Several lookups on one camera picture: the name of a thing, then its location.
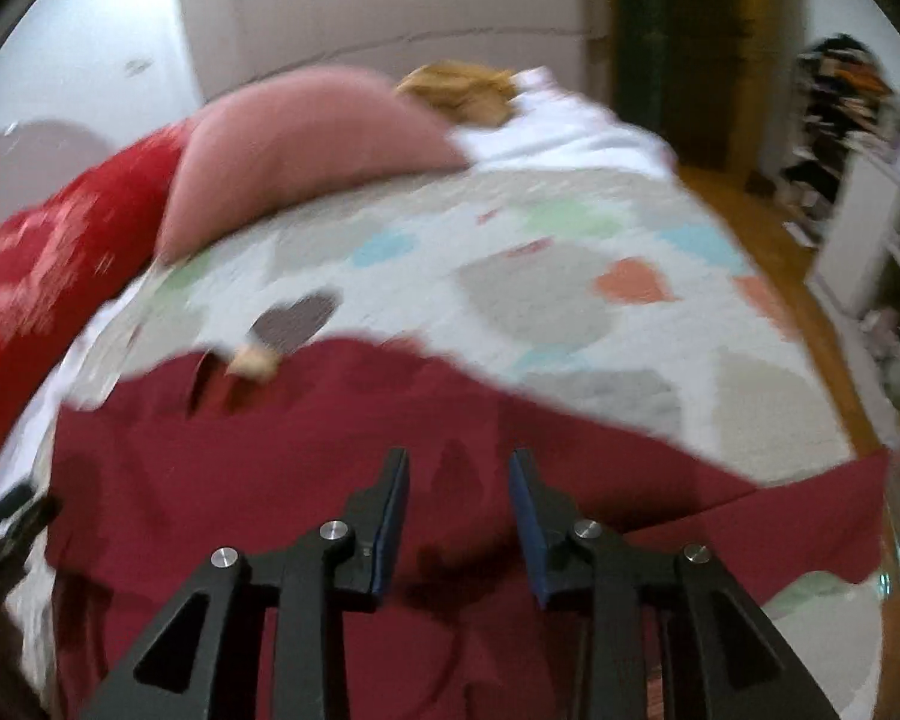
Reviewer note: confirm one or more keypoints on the dark clothes rack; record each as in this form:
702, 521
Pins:
837, 94

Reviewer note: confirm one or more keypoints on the round grey headboard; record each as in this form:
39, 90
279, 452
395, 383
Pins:
37, 158

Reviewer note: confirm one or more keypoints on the white wardrobe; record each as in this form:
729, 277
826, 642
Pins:
235, 42

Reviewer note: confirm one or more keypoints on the patchwork heart quilt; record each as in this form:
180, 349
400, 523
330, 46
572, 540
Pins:
607, 296

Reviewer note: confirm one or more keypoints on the pink corduroy pillow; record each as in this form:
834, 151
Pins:
291, 139

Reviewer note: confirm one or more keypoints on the white shelving unit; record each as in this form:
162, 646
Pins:
856, 279

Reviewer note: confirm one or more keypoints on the red floral comforter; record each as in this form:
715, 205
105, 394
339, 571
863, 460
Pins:
61, 260

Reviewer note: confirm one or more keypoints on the white fleece blanket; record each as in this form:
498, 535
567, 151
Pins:
554, 128

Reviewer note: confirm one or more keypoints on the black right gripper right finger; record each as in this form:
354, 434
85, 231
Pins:
720, 655

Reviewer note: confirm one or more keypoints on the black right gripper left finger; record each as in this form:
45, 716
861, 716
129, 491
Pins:
200, 656

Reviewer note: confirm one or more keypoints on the dark red sweater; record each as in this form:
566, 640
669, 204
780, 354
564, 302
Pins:
185, 459

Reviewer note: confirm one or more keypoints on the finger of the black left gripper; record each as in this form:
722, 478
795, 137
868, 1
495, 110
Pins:
24, 514

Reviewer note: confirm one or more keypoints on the mustard yellow cloth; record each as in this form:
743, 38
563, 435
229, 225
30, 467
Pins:
465, 94

